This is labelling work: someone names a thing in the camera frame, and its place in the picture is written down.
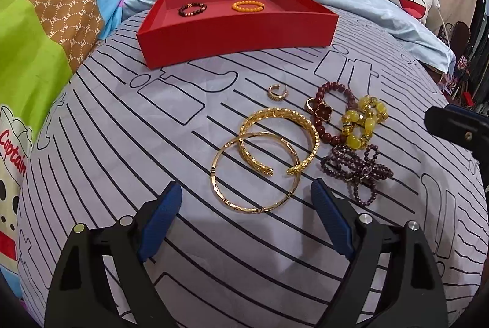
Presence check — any purple bead bracelet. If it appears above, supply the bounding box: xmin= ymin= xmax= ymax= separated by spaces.
xmin=321 ymin=144 xmax=394 ymax=207

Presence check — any red tray box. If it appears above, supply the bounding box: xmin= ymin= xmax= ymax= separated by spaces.
xmin=137 ymin=0 xmax=340 ymax=69

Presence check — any thin gold bangle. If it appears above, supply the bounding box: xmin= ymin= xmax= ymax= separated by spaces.
xmin=209 ymin=132 xmax=302 ymax=214

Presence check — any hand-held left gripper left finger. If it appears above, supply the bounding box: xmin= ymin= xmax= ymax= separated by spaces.
xmin=45 ymin=181 xmax=183 ymax=328

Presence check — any dark brown bead bracelet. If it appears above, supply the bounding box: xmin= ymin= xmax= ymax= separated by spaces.
xmin=178 ymin=2 xmax=207 ymax=17

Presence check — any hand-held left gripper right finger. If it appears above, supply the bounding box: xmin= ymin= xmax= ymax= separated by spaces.
xmin=310 ymin=178 xmax=448 ymax=328

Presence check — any gold hoop earring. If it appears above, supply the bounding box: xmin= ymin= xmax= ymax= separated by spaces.
xmin=267 ymin=84 xmax=288 ymax=100

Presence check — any dark red bead bracelet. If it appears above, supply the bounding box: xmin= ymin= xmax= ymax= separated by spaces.
xmin=309 ymin=82 xmax=360 ymax=144

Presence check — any yellow bead bracelet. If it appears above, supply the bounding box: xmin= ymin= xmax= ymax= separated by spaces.
xmin=341 ymin=94 xmax=389 ymax=150

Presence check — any textured gold cuff bangle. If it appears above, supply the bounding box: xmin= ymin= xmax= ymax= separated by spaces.
xmin=239 ymin=107 xmax=320 ymax=177

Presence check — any orange bead bracelet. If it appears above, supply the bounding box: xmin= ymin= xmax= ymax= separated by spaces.
xmin=232 ymin=0 xmax=265 ymax=13

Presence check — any grey striped bedsheet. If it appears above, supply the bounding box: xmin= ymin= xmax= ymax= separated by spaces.
xmin=17 ymin=3 xmax=489 ymax=328

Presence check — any cartoon monkey blanket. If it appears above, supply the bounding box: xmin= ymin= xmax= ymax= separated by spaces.
xmin=0 ymin=0 xmax=153 ymax=275

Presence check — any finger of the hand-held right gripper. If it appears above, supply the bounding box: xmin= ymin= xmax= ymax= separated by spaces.
xmin=424 ymin=104 xmax=489 ymax=161

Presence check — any dark metal frame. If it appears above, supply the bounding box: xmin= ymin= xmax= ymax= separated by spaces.
xmin=437 ymin=20 xmax=472 ymax=57

